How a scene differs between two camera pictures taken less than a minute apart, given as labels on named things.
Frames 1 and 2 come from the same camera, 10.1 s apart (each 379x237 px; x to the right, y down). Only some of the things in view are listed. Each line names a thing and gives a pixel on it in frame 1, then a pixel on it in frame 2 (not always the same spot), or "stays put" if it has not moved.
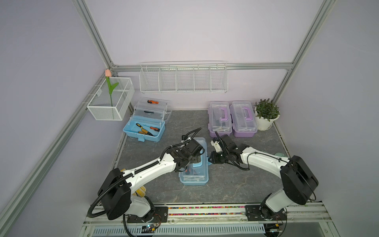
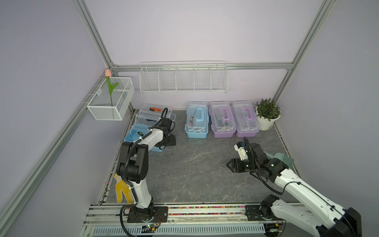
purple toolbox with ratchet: (219, 118) stays put
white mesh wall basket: (111, 99) stays put
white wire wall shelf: (184, 77) stays put
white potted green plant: (266, 112) stays put
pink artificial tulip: (108, 74) stays put
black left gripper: (197, 159) to (171, 142)
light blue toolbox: (197, 174) to (197, 124)
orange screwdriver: (152, 101) to (155, 109)
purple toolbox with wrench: (243, 120) stays put
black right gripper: (212, 159) to (235, 163)
